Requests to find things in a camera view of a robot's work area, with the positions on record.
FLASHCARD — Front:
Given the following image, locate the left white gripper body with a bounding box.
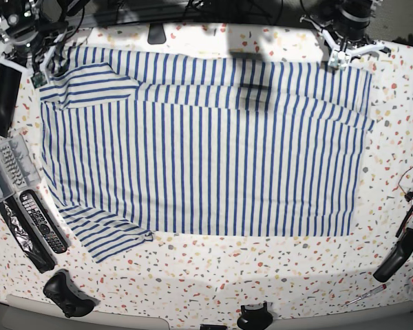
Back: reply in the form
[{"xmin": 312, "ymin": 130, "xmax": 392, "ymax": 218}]
[{"xmin": 301, "ymin": 15, "xmax": 391, "ymax": 70}]

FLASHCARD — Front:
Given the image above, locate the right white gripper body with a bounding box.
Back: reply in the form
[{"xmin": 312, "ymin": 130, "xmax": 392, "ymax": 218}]
[{"xmin": 0, "ymin": 46, "xmax": 56, "ymax": 88}]

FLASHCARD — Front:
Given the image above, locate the blue white striped t-shirt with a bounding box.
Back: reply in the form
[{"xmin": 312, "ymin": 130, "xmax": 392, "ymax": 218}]
[{"xmin": 39, "ymin": 47, "xmax": 374, "ymax": 262}]

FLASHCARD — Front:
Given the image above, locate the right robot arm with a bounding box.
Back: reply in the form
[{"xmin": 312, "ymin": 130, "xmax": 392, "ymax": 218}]
[{"xmin": 0, "ymin": 1, "xmax": 68, "ymax": 88}]

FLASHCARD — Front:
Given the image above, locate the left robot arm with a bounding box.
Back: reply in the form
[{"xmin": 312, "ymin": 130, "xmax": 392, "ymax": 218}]
[{"xmin": 300, "ymin": 0, "xmax": 391, "ymax": 70}]

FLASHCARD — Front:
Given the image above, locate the black tube cover left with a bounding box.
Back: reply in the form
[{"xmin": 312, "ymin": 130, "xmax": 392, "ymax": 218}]
[{"xmin": 0, "ymin": 65, "xmax": 21, "ymax": 138}]

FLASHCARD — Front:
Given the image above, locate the clear plastic bit case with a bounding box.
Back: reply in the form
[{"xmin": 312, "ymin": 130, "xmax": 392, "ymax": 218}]
[{"xmin": 0, "ymin": 134, "xmax": 41, "ymax": 203}]

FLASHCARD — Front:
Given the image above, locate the black TV remote control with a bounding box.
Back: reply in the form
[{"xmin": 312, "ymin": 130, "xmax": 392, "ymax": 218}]
[{"xmin": 19, "ymin": 189, "xmax": 68, "ymax": 254}]

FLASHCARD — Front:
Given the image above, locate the black stand foot top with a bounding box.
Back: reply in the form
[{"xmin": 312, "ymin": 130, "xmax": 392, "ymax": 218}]
[{"xmin": 147, "ymin": 23, "xmax": 167, "ymax": 45}]

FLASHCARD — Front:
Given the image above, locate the black foil-wrapped bar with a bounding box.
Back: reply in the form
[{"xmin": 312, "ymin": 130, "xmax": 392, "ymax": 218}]
[{"xmin": 0, "ymin": 197, "xmax": 56, "ymax": 273}]

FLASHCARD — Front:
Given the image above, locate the black game controller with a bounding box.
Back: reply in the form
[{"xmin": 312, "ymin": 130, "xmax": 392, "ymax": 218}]
[{"xmin": 43, "ymin": 272, "xmax": 96, "ymax": 318}]

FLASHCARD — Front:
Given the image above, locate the red-tipped screwdriver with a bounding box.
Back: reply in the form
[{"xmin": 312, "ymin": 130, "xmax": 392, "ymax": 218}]
[{"xmin": 345, "ymin": 284, "xmax": 387, "ymax": 306}]

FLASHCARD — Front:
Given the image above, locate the black strap with cable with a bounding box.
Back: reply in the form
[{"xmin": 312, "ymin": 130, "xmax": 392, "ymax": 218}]
[{"xmin": 394, "ymin": 199, "xmax": 413, "ymax": 238}]

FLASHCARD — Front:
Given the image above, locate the black handle grip right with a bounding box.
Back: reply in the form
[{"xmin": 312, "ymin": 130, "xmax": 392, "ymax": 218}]
[{"xmin": 373, "ymin": 228, "xmax": 413, "ymax": 283}]

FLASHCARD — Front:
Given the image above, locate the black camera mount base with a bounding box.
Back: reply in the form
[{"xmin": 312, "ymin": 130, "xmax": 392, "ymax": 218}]
[{"xmin": 237, "ymin": 302, "xmax": 273, "ymax": 330}]

